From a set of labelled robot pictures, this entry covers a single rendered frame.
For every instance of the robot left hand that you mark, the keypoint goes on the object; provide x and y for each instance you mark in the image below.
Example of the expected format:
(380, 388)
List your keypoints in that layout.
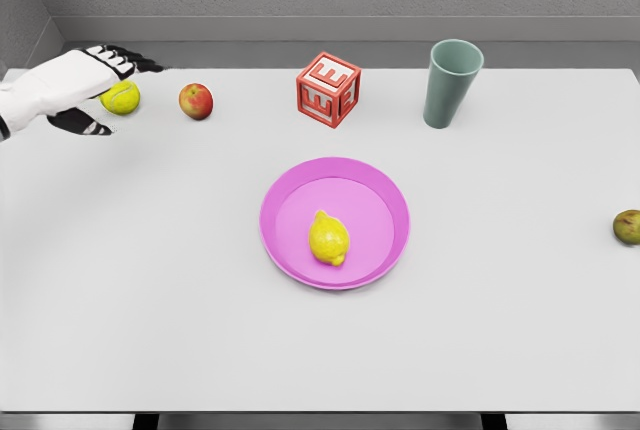
(67, 77)

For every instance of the green-brown pear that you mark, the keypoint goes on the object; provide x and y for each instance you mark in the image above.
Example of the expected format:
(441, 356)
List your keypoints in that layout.
(628, 226)

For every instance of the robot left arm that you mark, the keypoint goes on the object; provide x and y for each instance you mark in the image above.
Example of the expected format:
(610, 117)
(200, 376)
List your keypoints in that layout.
(12, 105)

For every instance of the pink plate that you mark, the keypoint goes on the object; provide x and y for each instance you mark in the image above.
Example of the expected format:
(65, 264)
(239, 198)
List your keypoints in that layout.
(334, 222)

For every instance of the yellow lemon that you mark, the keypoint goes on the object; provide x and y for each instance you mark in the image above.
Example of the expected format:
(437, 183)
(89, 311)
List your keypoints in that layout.
(328, 238)

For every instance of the red apple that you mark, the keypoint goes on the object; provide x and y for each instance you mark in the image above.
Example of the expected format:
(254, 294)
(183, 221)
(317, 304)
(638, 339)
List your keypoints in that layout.
(195, 101)

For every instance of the yellow-green tennis ball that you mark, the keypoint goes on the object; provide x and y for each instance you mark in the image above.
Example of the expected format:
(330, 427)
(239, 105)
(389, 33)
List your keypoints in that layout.
(122, 98)

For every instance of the grey-green cup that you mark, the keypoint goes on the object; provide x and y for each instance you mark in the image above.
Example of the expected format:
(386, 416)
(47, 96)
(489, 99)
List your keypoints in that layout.
(450, 84)

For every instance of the red letter block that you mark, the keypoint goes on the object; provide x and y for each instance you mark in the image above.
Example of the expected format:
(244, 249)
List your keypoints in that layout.
(327, 90)

